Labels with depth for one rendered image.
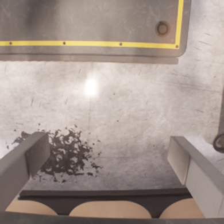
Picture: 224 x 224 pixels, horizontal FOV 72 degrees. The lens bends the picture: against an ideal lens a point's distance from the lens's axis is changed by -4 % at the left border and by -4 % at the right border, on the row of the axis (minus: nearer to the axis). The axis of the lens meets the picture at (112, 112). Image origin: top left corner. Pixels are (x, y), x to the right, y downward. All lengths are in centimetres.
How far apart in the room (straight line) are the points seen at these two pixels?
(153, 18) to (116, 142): 62
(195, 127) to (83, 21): 75
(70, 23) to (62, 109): 48
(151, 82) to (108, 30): 41
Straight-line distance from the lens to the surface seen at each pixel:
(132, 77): 81
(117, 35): 49
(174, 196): 109
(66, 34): 51
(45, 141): 17
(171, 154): 17
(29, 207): 90
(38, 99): 90
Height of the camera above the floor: 80
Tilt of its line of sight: 75 degrees down
